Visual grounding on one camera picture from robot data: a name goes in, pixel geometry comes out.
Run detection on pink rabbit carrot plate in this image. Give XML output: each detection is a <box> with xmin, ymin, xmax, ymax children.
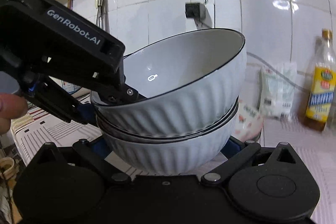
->
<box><xmin>232</xmin><ymin>100</ymin><xmax>264</xmax><ymax>142</ymax></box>

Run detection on white ribbed bowl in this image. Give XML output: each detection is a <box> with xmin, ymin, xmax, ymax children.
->
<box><xmin>91</xmin><ymin>28</ymin><xmax>247</xmax><ymax>138</ymax></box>
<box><xmin>97</xmin><ymin>101</ymin><xmax>239</xmax><ymax>176</ymax></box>

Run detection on person left hand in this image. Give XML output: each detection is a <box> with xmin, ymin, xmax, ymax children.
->
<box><xmin>0</xmin><ymin>93</ymin><xmax>28</xmax><ymax>135</ymax></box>

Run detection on white salt bag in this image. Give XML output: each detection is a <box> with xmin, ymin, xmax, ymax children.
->
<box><xmin>259</xmin><ymin>63</ymin><xmax>297</xmax><ymax>121</ymax></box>

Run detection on hanging metal utensils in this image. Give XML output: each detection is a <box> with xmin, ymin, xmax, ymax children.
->
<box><xmin>95</xmin><ymin>0</ymin><xmax>109</xmax><ymax>33</ymax></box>

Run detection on striped white table mat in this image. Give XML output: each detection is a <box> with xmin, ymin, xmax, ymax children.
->
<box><xmin>10</xmin><ymin>97</ymin><xmax>336</xmax><ymax>224</ymax></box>

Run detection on cooking wine bottle yellow label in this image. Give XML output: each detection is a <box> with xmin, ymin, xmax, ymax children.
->
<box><xmin>303</xmin><ymin>29</ymin><xmax>335</xmax><ymax>132</ymax></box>

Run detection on black power adapter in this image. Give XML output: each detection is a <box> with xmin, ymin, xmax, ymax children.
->
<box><xmin>185</xmin><ymin>2</ymin><xmax>206</xmax><ymax>20</ymax></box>

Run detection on white wall socket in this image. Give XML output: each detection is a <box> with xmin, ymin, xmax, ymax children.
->
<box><xmin>194</xmin><ymin>0</ymin><xmax>215</xmax><ymax>30</ymax></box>

